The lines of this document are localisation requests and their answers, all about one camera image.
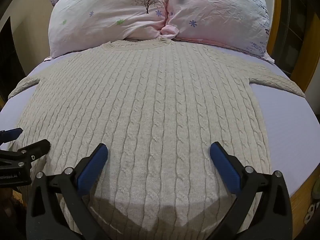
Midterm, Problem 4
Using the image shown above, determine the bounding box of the pink floral pillow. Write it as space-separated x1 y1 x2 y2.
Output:
160 0 275 63
49 0 173 58

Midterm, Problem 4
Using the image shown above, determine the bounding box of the cream cable-knit sweater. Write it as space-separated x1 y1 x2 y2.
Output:
8 39 306 240

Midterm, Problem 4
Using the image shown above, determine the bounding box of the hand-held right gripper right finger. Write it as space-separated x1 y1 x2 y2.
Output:
209 142 292 240

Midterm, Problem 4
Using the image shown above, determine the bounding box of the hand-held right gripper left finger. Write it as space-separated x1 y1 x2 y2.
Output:
26 143 112 240

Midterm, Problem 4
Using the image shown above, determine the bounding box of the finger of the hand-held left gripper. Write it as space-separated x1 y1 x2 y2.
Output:
0 139 52 167
0 128 23 142

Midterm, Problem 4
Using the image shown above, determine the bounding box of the wooden bed frame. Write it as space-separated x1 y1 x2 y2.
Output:
265 0 320 240

